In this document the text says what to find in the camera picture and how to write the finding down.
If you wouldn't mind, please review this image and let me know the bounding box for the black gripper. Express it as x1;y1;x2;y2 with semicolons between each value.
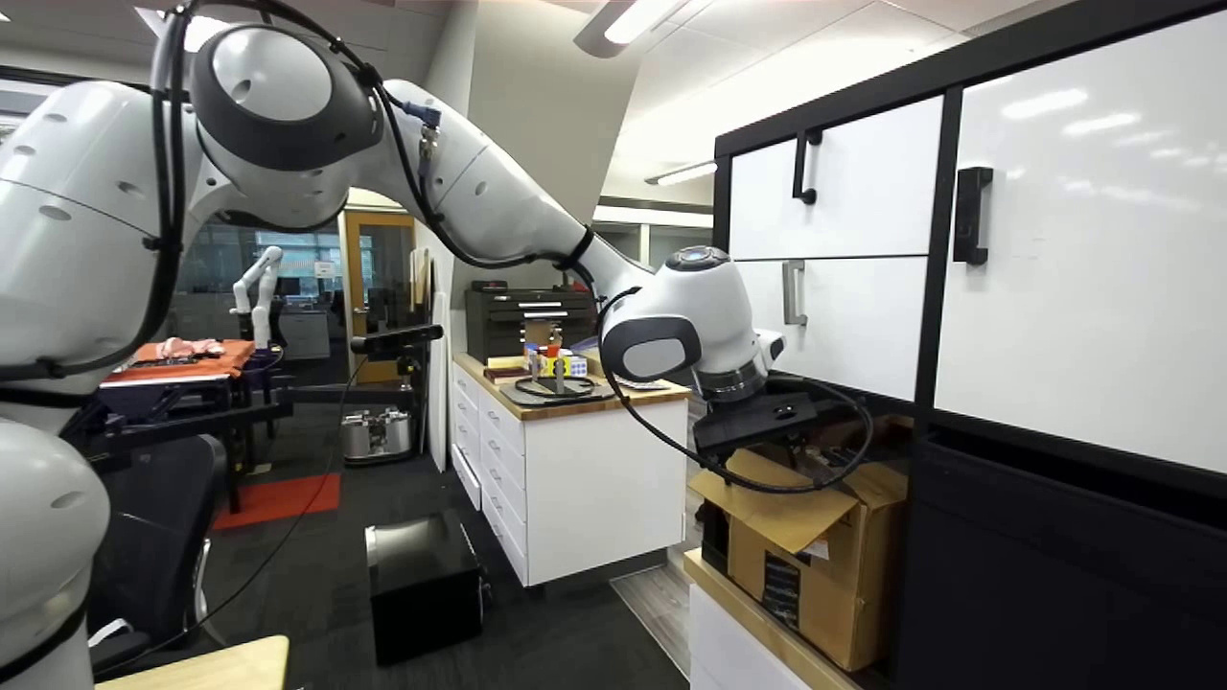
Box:
694;404;803;457

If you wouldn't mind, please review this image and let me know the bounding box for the brown cardboard box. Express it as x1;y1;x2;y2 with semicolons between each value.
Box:
687;415;914;678

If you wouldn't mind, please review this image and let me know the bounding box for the white drawer cabinet wooden top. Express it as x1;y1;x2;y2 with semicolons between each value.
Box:
445;352;694;590

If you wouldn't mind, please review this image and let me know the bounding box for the colourful toy item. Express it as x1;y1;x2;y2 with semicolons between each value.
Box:
523;339;585;394

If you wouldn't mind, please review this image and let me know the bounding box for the black desktop organizer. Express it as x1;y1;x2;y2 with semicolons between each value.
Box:
459;280;600;367

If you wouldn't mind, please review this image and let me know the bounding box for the black shelf cabinet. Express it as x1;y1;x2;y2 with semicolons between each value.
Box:
708;0;1227;690

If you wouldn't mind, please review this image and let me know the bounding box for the black floor bin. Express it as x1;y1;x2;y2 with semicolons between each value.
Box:
360;516;490;669

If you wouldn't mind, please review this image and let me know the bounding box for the silver metal pot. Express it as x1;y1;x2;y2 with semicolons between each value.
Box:
337;406;417;470

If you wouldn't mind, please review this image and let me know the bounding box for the white cabinet door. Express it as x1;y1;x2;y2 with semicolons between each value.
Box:
933;7;1227;477

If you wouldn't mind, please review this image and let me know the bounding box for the long ceiling light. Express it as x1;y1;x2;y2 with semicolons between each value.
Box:
572;0;723;62

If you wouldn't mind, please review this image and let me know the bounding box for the red floor mat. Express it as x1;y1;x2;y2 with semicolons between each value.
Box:
207;472;345;536

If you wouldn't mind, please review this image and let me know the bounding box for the orange topped work table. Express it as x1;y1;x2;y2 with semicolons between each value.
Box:
92;334;292;445

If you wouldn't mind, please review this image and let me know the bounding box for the light wooden table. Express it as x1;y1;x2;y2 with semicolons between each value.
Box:
92;632;294;690

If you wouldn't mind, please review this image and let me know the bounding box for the black office chair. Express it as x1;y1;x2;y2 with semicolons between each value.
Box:
86;430;229;650

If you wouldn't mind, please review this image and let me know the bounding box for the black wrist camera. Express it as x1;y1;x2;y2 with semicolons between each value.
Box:
765;384;859;434

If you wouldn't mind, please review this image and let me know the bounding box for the silver drawer handle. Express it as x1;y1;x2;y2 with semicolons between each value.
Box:
780;261;815;330

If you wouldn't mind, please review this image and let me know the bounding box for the white drawer with silver handle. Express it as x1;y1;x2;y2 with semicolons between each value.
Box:
733;255;933;406

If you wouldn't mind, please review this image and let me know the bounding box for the black drawer handle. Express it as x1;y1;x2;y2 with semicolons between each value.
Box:
792;126;825;208

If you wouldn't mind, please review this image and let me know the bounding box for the white drawer with black handle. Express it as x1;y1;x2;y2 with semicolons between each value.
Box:
726;91;947;261

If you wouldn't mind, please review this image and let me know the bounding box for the black door handle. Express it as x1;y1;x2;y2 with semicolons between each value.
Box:
953;167;996;270

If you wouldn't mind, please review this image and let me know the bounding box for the wooden door frame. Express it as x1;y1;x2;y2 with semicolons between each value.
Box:
337;208;423;393

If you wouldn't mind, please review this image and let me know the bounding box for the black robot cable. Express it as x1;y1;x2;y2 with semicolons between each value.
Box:
131;0;884;504

